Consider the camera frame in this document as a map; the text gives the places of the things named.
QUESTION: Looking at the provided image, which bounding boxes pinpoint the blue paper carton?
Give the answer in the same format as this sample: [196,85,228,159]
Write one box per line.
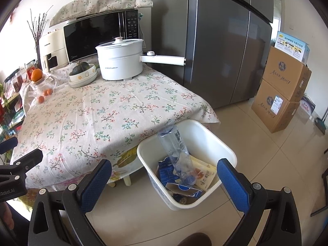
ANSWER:
[165,182,203,199]

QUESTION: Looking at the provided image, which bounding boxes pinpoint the brown cardboard box with label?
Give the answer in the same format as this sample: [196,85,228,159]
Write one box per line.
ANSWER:
[251,78,300,134]

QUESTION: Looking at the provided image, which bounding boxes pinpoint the grey refrigerator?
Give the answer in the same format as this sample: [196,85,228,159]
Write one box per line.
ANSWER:
[151,0,273,109]

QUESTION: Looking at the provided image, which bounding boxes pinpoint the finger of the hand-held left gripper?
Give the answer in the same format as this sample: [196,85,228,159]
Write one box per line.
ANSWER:
[0,149,43,182]
[0,137,18,154]

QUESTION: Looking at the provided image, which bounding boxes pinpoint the blue white printed box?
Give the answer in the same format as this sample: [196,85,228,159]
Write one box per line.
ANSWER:
[274,31,310,64]

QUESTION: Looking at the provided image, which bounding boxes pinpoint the black microwave oven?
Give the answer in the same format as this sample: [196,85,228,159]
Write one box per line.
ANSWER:
[63,9,140,64]

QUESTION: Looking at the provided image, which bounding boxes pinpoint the white floral tablecloth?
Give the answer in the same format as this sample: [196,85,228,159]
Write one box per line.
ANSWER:
[11,63,221,189]

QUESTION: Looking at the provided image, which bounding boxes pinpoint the cream air fryer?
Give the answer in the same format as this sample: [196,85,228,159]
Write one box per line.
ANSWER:
[38,29,69,73]

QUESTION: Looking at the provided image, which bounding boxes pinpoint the clear plastic bottle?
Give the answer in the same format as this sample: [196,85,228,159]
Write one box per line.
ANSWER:
[157,125,198,186]

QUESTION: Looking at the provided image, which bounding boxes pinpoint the white plastic bin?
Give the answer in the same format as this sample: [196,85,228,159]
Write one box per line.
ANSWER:
[137,119,237,211]

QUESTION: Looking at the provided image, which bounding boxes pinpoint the floral microwave cover cloth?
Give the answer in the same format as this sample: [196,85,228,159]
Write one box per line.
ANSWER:
[49,0,154,27]

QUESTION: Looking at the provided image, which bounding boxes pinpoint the white dish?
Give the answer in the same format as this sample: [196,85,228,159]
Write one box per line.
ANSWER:
[68,69,99,88]

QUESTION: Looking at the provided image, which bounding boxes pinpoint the brown slipper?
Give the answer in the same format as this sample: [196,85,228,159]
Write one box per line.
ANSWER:
[177,232,213,246]

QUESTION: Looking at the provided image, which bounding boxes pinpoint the red label jar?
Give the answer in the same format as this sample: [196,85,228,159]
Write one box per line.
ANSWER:
[26,60,36,81]

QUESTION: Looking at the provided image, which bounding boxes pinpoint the white electric cooking pot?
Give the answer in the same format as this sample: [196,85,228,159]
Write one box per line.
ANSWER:
[95,37,185,81]

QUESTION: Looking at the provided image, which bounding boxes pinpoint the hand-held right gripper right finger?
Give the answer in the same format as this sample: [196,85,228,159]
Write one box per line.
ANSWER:
[216,158,303,246]

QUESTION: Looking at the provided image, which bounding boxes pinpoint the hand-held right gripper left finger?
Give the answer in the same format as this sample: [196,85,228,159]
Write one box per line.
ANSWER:
[28,159,113,246]

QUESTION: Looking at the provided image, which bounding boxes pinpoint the clear jar with dark lid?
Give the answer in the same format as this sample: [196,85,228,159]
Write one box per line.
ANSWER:
[14,72,25,91]

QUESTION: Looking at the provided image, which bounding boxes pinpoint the purple white pack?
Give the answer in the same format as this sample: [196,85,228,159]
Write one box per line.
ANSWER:
[298,95,316,116]

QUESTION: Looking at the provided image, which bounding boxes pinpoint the dry branches in vase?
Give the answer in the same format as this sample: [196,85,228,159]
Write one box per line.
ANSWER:
[27,5,53,69]

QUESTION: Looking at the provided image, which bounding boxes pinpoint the dark dustpan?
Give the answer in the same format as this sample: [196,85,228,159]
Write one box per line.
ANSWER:
[314,108,328,135]

